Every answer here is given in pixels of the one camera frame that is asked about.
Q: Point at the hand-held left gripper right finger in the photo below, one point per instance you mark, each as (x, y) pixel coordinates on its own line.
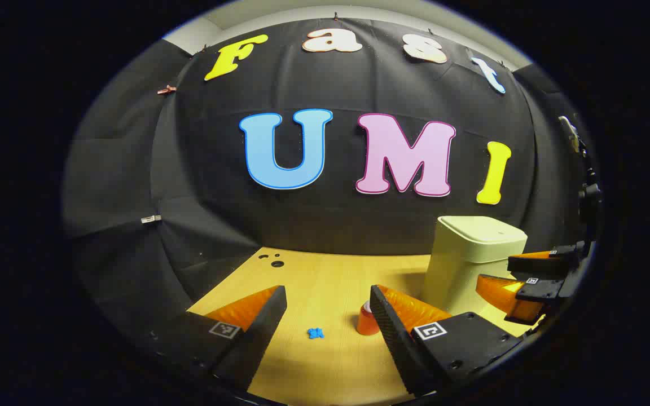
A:
(395, 344)

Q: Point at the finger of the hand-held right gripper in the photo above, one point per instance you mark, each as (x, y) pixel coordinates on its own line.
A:
(545, 262)
(539, 290)

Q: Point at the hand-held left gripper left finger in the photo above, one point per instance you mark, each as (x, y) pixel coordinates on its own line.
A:
(263, 327)

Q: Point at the red pop can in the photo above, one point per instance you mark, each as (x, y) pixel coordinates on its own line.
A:
(365, 324)

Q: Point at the pale green garbage bin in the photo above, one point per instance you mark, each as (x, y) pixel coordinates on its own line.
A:
(466, 265)

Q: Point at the wooden desktop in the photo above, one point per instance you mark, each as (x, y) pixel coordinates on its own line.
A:
(325, 287)

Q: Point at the silver cloth clip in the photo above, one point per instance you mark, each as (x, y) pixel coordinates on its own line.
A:
(150, 219)

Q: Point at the copper cloth clip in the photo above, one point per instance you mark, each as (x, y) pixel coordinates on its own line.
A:
(166, 89)

